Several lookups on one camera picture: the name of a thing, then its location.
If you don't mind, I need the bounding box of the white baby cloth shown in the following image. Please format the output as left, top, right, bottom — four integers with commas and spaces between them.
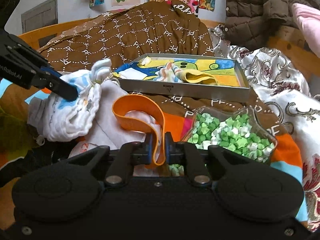
27, 59, 112, 142

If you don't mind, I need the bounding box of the orange elastic band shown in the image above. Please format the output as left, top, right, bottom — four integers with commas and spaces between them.
112, 94, 166, 168

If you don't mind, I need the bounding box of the bag of green paper stars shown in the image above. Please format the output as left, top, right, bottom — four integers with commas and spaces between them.
182, 106, 278, 164

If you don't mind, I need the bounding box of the colourful cartoon monkey bedsheet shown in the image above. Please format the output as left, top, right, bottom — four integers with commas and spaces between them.
0, 77, 311, 230

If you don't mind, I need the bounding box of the metal tray with cartoon print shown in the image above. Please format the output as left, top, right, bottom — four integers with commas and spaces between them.
114, 53, 251, 102

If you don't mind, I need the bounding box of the brown PF patterned blanket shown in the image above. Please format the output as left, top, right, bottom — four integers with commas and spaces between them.
39, 2, 286, 136

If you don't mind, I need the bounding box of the white floral satin quilt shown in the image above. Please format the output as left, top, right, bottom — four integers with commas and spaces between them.
208, 25, 319, 231

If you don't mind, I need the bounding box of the brown quilted puffer jacket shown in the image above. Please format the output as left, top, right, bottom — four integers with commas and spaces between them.
225, 0, 319, 50

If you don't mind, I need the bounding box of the pink folded cloth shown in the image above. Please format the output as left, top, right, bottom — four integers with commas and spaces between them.
292, 3, 320, 57

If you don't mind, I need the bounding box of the grey wall panel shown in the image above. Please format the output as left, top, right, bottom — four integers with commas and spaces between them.
21, 0, 58, 33

